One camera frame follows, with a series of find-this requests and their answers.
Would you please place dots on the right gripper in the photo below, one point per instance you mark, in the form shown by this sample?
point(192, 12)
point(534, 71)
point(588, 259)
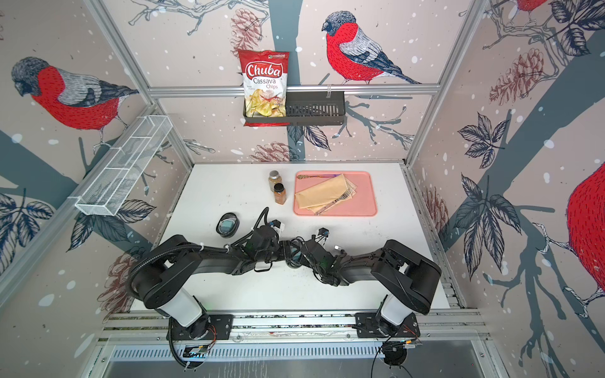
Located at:
point(304, 261)

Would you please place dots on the clear pouch black zipper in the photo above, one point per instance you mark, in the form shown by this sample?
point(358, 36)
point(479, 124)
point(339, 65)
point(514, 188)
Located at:
point(227, 225)

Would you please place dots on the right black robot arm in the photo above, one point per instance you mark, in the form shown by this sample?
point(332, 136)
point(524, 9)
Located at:
point(410, 277)

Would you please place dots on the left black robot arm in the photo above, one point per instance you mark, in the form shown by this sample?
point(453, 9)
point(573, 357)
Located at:
point(158, 280)

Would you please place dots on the clear pouch far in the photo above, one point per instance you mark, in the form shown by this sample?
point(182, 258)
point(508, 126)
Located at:
point(292, 254)

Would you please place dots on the orange pepper spice jar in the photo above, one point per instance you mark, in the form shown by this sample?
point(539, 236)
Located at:
point(280, 195)

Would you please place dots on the shichimi spice jar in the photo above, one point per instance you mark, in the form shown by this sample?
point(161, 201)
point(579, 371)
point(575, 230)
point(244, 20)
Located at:
point(274, 179)

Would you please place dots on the yellow folded napkin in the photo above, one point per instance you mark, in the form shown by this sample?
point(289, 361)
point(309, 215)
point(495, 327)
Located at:
point(315, 197)

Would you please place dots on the pink tray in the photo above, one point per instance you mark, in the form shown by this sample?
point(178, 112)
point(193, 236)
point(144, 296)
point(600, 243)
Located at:
point(363, 204)

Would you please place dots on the Chuba cassava chips bag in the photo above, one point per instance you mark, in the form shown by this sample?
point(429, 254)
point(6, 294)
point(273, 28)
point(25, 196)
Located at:
point(265, 80)

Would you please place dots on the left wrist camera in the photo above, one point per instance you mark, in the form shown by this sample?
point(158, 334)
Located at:
point(277, 225)

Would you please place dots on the pink handled spoon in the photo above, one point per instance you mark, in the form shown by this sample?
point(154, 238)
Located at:
point(324, 176)

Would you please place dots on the pink handled fork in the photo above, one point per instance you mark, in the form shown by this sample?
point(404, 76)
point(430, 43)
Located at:
point(345, 195)

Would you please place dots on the black wall basket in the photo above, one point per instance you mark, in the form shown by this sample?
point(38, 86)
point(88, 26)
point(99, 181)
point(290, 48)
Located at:
point(317, 108)

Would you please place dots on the white wire mesh shelf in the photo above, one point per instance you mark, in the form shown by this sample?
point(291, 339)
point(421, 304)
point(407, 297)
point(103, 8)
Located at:
point(108, 191)

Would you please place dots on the aluminium frame rail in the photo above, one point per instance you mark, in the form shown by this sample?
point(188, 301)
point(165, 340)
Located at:
point(235, 91)

